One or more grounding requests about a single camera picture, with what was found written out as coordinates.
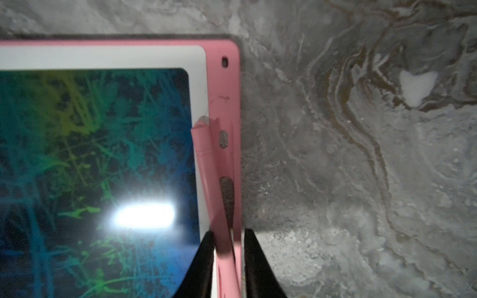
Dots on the pink writing tablet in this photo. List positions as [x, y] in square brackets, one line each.
[101, 196]

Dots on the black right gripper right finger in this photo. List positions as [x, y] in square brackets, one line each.
[259, 277]

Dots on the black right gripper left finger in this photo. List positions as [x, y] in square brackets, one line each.
[197, 282]

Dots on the pink stylus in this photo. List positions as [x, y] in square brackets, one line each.
[228, 283]

